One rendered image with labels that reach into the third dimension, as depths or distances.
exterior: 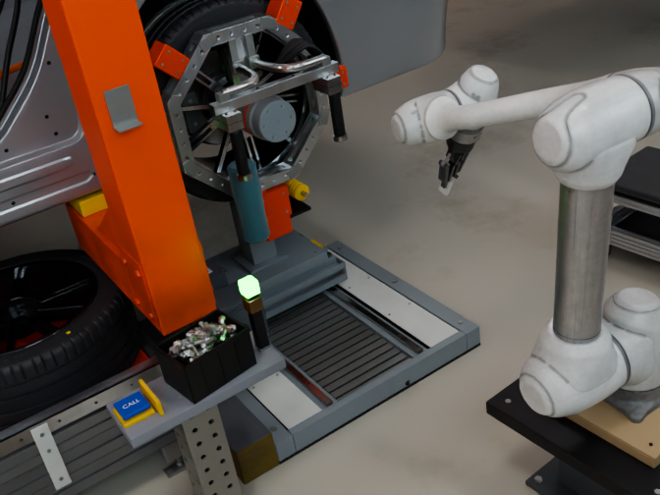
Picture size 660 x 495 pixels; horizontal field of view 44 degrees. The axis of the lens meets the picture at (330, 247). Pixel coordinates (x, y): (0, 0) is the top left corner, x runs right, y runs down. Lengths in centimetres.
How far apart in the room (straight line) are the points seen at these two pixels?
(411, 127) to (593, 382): 70
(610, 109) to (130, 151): 106
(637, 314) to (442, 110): 63
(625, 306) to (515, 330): 96
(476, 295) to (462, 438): 73
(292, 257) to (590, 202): 157
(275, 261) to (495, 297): 81
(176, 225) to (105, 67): 43
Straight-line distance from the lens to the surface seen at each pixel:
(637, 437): 201
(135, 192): 198
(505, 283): 308
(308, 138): 269
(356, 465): 242
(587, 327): 177
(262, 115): 241
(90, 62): 187
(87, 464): 239
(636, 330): 193
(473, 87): 201
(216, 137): 275
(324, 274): 295
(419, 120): 194
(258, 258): 293
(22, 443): 228
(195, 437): 213
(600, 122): 149
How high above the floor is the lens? 172
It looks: 30 degrees down
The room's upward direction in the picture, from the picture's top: 9 degrees counter-clockwise
